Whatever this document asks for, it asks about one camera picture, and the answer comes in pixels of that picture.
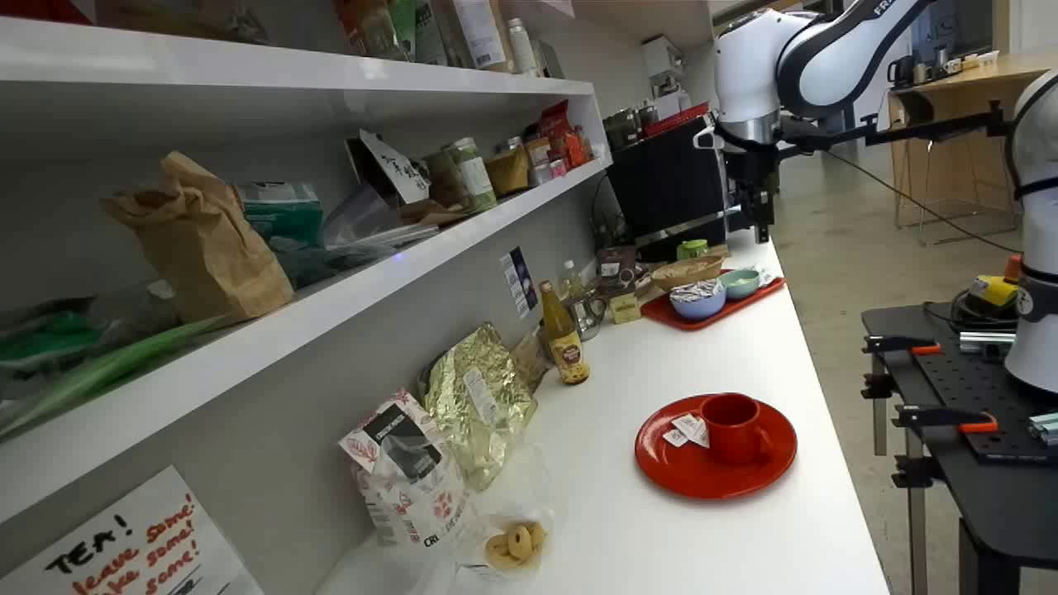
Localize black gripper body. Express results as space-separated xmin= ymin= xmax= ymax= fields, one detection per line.
xmin=726 ymin=138 xmax=780 ymax=221

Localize red cup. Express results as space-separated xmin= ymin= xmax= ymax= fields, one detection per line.
xmin=700 ymin=392 xmax=776 ymax=467

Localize green bowl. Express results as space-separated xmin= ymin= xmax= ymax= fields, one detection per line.
xmin=722 ymin=266 xmax=767 ymax=301

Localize wicker basket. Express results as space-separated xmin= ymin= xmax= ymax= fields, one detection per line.
xmin=647 ymin=247 xmax=735 ymax=295

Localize red serving tray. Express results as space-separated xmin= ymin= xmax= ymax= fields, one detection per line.
xmin=637 ymin=275 xmax=787 ymax=334

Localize blue and white bowl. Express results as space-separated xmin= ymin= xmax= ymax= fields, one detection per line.
xmin=669 ymin=279 xmax=731 ymax=324

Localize gold tin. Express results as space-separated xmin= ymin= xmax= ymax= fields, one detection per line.
xmin=602 ymin=288 xmax=645 ymax=327

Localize black boom rod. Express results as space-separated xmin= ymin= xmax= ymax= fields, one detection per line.
xmin=770 ymin=100 xmax=1016 ymax=155

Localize red packages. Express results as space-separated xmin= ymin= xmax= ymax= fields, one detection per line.
xmin=533 ymin=100 xmax=597 ymax=182

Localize clear oil bottle white cap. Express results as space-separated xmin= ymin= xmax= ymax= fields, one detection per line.
xmin=556 ymin=257 xmax=588 ymax=307

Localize wooden desk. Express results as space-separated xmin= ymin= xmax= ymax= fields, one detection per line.
xmin=888 ymin=49 xmax=1058 ymax=238

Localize white sugar packets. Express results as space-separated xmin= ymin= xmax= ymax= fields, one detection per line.
xmin=662 ymin=415 xmax=715 ymax=454

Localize brown bottle with yellow label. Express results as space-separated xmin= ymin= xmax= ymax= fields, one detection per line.
xmin=536 ymin=281 xmax=597 ymax=392

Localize yellow tool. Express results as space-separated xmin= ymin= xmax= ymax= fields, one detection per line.
xmin=973 ymin=270 xmax=1025 ymax=313

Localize brown jar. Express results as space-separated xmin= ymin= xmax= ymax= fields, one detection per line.
xmin=483 ymin=143 xmax=536 ymax=202

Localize red round plate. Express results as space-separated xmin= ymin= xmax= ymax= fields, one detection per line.
xmin=633 ymin=392 xmax=799 ymax=505

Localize white plastic bottle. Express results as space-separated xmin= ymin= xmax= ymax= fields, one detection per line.
xmin=502 ymin=14 xmax=546 ymax=80

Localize jar with green label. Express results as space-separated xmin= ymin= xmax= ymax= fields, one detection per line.
xmin=444 ymin=137 xmax=501 ymax=215

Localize black workbench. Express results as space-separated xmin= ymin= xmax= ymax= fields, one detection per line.
xmin=860 ymin=301 xmax=1058 ymax=595

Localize gold foil bag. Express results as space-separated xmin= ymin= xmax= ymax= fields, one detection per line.
xmin=419 ymin=320 xmax=541 ymax=497

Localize white and black card package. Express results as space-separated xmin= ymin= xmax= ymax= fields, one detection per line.
xmin=344 ymin=125 xmax=432 ymax=208

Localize white coffee bag red print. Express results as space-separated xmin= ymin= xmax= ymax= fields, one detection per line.
xmin=336 ymin=392 xmax=472 ymax=552

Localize teal box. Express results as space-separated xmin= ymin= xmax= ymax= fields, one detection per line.
xmin=240 ymin=180 xmax=332 ymax=252

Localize brown paper bag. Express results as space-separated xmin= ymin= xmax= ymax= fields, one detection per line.
xmin=102 ymin=150 xmax=299 ymax=327

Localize green plastic package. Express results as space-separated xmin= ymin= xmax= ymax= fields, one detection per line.
xmin=0 ymin=295 xmax=227 ymax=441

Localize handwritten tea sign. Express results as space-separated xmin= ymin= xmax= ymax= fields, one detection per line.
xmin=0 ymin=463 xmax=264 ymax=595

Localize thin black cable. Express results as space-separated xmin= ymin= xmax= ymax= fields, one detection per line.
xmin=823 ymin=147 xmax=1025 ymax=257

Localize orange handled clamp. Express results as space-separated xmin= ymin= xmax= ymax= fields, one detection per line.
xmin=894 ymin=405 xmax=1005 ymax=443
xmin=860 ymin=332 xmax=950 ymax=364

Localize white wall shelf unit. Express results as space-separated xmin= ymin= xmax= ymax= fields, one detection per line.
xmin=0 ymin=14 xmax=614 ymax=529

